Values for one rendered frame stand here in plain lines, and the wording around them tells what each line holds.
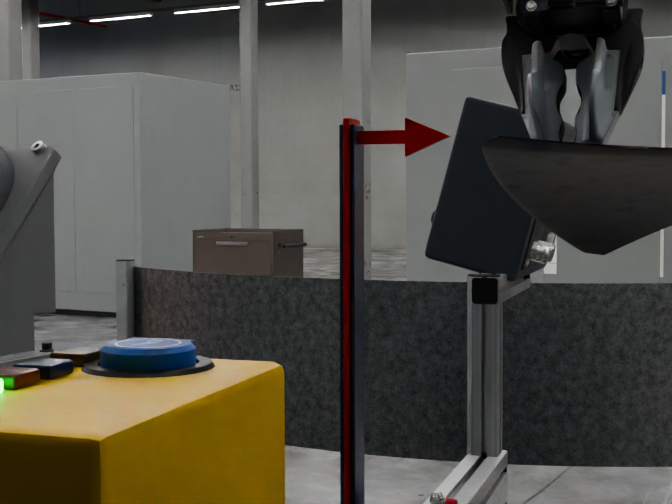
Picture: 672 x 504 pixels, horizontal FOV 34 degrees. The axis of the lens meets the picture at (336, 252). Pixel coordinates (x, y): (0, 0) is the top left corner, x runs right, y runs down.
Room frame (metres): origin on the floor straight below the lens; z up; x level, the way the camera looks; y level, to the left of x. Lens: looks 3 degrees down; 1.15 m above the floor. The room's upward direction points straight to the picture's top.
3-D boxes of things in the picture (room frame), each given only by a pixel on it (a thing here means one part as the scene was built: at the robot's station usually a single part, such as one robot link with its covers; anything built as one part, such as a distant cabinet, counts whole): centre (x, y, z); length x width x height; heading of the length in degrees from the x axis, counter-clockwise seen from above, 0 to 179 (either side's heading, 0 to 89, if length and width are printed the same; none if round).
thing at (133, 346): (0.47, 0.08, 1.08); 0.04 x 0.04 x 0.02
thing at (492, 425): (1.21, -0.16, 0.96); 0.03 x 0.03 x 0.20; 72
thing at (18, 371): (0.42, 0.13, 1.08); 0.02 x 0.02 x 0.01; 72
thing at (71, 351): (0.48, 0.11, 1.08); 0.02 x 0.02 x 0.01; 72
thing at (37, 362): (0.45, 0.12, 1.08); 0.02 x 0.02 x 0.01; 72
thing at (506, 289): (1.31, -0.20, 1.04); 0.24 x 0.03 x 0.03; 162
